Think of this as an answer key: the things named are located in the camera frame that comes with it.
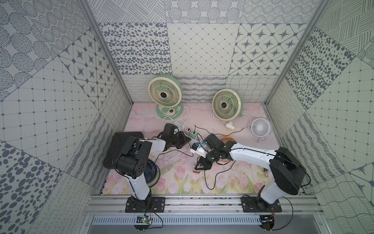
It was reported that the white cable of left fan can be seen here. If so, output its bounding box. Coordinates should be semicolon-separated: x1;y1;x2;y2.
157;99;214;125

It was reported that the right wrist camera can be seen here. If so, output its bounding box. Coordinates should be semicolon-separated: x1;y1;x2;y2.
195;140;209;151

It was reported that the orange small fan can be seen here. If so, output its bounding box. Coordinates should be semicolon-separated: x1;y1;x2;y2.
221;136;237;144

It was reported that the left green cream desk fan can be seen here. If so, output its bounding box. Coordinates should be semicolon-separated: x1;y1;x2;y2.
148;75;183;120

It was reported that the white power strip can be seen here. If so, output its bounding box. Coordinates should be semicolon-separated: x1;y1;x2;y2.
173;121;199;141

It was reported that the green cream desk fan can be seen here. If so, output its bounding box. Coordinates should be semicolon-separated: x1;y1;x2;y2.
212;88;243;121
148;75;183;120

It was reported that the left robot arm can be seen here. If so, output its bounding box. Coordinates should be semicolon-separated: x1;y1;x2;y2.
112;123;191;203

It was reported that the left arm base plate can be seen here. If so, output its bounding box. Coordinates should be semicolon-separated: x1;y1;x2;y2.
125;196;166;213

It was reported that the right green cream desk fan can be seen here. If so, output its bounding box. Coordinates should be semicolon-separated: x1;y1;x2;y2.
212;88;243;121

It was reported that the dark blue small fan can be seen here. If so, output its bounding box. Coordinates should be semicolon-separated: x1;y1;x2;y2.
144;159;161;188

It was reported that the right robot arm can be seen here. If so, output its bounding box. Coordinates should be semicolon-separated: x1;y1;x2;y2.
191;134;306;207

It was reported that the black cable of blue fan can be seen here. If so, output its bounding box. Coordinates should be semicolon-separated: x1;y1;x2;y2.
154;147;194;164

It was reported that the white fan handle knob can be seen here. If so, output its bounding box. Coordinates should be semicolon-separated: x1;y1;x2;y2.
225;121;235;130

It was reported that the floral pink table mat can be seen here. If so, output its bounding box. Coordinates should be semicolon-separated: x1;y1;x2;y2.
102;102;299;195

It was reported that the black tablet pad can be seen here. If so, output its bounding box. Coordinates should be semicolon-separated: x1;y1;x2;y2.
103;132;144;170

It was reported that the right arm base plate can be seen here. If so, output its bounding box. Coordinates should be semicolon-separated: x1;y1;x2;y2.
240;195;282;214

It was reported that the black cable of white fan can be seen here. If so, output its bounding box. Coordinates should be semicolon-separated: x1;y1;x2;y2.
194;125;246;138

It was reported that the black cable of orange fan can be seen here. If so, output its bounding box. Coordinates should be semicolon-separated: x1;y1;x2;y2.
203;157;237;191

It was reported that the small white fan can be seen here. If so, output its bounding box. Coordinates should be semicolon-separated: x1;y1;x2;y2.
250;118;273;142

